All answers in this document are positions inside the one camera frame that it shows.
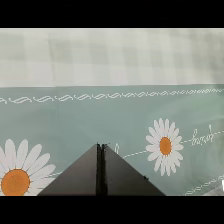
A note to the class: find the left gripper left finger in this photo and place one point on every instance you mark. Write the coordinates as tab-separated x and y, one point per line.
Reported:
80	178

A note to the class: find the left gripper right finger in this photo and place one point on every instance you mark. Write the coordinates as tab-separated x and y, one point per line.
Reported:
125	180

